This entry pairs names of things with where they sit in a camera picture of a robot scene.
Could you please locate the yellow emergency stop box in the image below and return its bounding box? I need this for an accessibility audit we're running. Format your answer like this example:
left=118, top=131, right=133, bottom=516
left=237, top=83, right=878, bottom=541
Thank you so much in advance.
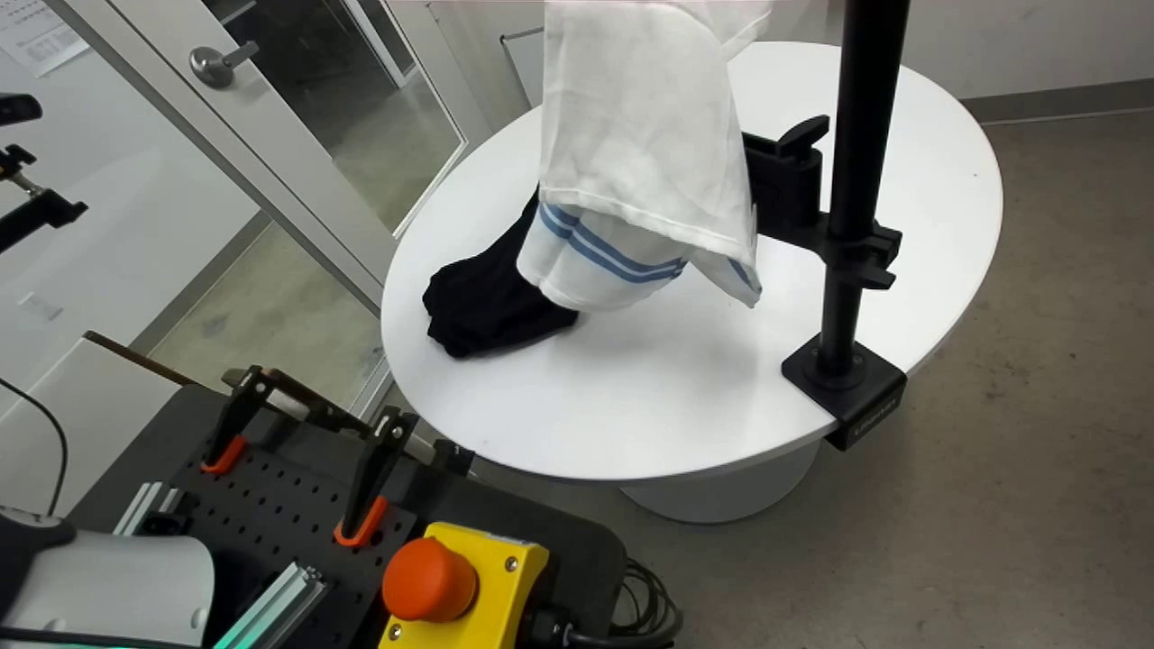
left=380, top=524, right=553, bottom=649

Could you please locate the black camera mount at left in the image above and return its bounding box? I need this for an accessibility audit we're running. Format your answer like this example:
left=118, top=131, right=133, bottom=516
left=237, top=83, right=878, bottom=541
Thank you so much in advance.
left=0, top=94, right=88, bottom=254

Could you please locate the orange-handled clamp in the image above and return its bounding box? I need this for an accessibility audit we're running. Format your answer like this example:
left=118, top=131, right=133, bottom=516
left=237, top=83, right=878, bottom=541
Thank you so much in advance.
left=333, top=409, right=416, bottom=551
left=204, top=366, right=270, bottom=475

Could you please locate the right orange-handled clamp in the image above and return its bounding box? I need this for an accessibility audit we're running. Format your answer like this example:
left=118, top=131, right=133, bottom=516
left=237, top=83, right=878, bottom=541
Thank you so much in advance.
left=333, top=409, right=416, bottom=551

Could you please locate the black cable bundle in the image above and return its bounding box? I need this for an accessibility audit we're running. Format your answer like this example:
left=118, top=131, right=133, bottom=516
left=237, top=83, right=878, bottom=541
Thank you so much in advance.
left=528, top=559, right=687, bottom=649

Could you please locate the left orange-handled clamp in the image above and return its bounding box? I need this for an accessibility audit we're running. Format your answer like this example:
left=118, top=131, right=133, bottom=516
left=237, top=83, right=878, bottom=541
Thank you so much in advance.
left=204, top=366, right=270, bottom=475

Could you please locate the black cloth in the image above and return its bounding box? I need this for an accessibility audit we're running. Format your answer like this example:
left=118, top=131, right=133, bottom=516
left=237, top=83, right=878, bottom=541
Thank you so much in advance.
left=422, top=202, right=577, bottom=360

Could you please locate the black clamp-on stand with arm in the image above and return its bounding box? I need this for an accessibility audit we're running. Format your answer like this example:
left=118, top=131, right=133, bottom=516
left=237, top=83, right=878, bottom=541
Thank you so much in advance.
left=742, top=0, right=912, bottom=450

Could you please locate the white cloth with blue stripes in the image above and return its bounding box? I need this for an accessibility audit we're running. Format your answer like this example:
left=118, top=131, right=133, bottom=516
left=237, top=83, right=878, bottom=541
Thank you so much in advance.
left=515, top=0, right=771, bottom=309

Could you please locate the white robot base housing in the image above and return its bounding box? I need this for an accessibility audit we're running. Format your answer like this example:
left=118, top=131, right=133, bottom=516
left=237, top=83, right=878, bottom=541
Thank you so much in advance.
left=0, top=510, right=216, bottom=649

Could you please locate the aluminium extrusion profile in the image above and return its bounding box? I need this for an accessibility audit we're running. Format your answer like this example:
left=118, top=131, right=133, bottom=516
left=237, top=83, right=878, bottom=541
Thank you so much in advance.
left=214, top=562, right=330, bottom=649

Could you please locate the short aluminium extrusion piece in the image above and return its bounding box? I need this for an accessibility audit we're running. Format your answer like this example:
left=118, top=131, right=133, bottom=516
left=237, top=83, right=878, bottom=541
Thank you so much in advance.
left=112, top=484, right=184, bottom=538

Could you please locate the glass door with metal handle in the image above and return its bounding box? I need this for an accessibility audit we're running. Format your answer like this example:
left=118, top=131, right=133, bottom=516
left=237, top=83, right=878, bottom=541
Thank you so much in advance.
left=48, top=0, right=487, bottom=416

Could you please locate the black perforated board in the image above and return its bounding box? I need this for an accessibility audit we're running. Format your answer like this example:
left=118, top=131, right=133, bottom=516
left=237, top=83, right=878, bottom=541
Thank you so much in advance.
left=64, top=386, right=630, bottom=649

